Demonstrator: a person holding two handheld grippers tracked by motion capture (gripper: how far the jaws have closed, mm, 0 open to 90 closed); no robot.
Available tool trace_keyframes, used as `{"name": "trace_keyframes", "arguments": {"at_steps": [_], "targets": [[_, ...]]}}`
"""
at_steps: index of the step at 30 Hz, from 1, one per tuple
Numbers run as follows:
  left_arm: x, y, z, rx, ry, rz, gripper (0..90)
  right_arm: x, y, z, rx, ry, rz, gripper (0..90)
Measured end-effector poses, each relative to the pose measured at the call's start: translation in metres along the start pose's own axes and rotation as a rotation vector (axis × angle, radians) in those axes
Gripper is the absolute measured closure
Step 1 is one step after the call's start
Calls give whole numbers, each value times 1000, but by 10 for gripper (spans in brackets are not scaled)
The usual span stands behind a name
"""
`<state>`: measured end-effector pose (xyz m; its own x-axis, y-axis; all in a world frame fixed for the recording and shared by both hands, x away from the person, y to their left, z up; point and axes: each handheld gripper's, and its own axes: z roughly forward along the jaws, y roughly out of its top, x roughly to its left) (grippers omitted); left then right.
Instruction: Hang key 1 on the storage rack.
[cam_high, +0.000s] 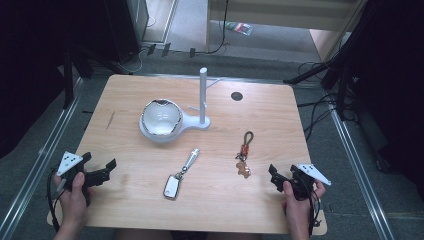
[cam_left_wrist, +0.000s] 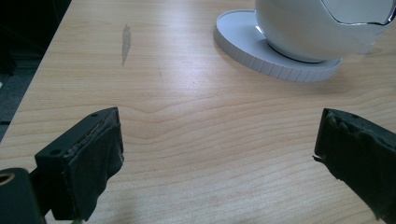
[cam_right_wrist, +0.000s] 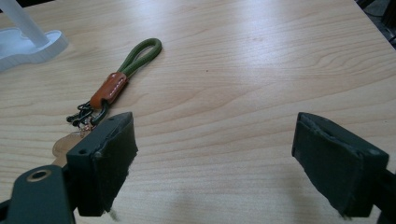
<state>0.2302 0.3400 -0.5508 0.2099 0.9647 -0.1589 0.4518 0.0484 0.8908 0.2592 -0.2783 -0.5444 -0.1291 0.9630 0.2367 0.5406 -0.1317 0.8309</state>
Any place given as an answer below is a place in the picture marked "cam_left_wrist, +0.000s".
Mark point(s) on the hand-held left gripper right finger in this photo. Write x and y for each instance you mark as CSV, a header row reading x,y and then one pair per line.
x,y
358,155

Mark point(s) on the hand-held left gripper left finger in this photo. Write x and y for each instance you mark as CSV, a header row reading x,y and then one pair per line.
x,y
84,161

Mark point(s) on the white stand with pole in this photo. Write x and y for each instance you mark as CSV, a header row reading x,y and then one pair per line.
x,y
246,46

